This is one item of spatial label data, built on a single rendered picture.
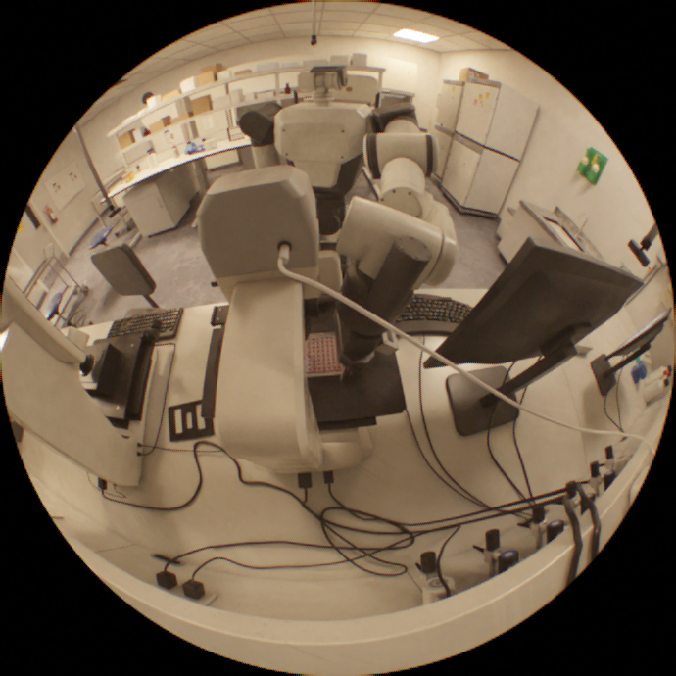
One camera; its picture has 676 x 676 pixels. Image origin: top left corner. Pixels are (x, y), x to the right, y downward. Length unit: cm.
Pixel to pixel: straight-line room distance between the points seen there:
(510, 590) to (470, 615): 3
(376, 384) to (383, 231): 29
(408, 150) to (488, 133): 275
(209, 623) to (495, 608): 14
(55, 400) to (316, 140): 89
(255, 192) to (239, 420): 17
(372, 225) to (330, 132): 48
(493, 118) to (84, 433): 358
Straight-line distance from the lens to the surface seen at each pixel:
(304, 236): 20
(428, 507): 67
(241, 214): 19
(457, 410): 70
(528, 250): 26
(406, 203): 32
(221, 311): 37
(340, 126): 67
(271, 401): 17
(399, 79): 513
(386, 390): 43
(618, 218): 275
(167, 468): 79
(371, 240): 22
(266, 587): 68
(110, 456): 76
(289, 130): 72
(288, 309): 20
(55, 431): 66
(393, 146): 44
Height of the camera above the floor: 136
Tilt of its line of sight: 60 degrees down
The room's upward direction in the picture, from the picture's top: 1 degrees clockwise
